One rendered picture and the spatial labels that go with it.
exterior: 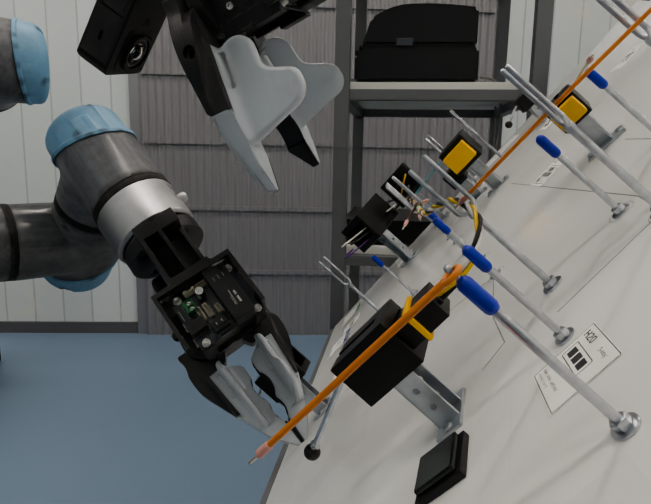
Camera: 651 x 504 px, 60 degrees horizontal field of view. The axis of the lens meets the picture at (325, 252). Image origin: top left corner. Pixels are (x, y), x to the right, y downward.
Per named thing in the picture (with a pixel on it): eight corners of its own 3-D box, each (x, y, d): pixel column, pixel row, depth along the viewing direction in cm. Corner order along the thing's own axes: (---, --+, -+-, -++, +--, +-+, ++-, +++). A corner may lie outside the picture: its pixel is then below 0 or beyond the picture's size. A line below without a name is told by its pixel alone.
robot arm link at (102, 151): (105, 158, 61) (125, 94, 55) (158, 231, 57) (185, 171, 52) (31, 166, 55) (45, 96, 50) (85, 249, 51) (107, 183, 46)
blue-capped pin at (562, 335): (555, 338, 36) (456, 251, 36) (573, 324, 36) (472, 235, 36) (557, 350, 35) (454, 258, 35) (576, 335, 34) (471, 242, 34)
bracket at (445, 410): (444, 406, 44) (396, 363, 43) (466, 388, 42) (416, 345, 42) (438, 444, 39) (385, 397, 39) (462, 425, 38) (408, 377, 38)
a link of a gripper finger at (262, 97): (320, 154, 30) (270, 0, 31) (231, 195, 32) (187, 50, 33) (342, 162, 33) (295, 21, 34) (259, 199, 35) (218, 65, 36)
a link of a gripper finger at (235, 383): (269, 462, 40) (199, 360, 43) (271, 468, 45) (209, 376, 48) (304, 435, 41) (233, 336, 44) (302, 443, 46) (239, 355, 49)
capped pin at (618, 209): (630, 209, 42) (543, 132, 42) (613, 222, 43) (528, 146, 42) (629, 201, 43) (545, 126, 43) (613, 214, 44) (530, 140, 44)
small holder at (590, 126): (617, 115, 64) (570, 73, 64) (628, 131, 56) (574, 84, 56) (585, 145, 66) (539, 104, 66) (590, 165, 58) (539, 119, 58)
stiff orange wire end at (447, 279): (257, 459, 33) (250, 452, 33) (467, 265, 25) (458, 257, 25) (248, 474, 32) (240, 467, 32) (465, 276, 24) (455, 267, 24)
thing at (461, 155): (476, 152, 89) (462, 139, 89) (476, 154, 87) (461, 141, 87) (457, 172, 91) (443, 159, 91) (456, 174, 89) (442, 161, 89)
